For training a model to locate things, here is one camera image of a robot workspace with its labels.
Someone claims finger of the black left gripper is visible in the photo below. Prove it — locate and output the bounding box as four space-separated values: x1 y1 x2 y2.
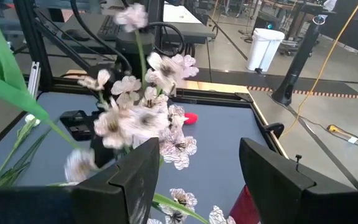
90 136 117 169

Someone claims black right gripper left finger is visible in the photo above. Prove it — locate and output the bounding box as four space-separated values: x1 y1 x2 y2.
72 137 161 224

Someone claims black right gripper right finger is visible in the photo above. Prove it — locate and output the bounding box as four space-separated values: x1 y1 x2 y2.
239 137 326 224

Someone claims white artificial tulip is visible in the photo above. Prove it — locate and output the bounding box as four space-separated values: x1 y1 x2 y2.
0 113 55 188

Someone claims red artificial tulip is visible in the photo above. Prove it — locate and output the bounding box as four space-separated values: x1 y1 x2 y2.
183 112 200 126

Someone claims white artificial flower bunch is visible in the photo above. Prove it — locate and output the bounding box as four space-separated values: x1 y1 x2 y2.
0 0 200 187
147 187 236 224

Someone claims red glass vase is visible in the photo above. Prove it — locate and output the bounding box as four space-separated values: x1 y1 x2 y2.
228 185 262 224

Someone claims silver aluminium extrusion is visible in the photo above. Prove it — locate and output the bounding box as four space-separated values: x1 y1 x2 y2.
26 61 42 101

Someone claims black table clamp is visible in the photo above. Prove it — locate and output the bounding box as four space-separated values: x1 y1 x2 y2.
264 122 285 140

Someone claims black computer mouse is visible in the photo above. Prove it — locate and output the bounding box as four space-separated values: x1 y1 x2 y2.
61 28 91 42

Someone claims black keyboard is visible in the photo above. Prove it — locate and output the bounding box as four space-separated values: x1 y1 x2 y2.
96 14 127 42

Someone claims black floor mat striped edge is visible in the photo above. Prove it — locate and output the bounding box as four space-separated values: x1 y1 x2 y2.
194 67 358 100

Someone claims black stand pole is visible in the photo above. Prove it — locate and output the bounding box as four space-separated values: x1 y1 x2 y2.
271 14 326 106

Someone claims gray side desk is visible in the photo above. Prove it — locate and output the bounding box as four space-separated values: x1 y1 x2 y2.
0 12 217 57

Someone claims white trash bin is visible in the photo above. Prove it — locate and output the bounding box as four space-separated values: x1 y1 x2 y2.
246 27 286 74

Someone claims black box blue light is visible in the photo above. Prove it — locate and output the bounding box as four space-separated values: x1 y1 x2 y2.
252 11 282 32

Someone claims yellow extension cord plug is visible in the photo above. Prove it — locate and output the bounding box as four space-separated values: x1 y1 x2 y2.
326 123 358 150

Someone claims black thick cable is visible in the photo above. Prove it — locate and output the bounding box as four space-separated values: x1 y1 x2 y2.
69 0 134 75

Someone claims long yellow cable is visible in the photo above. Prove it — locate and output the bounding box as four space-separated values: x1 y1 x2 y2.
278 0 358 138

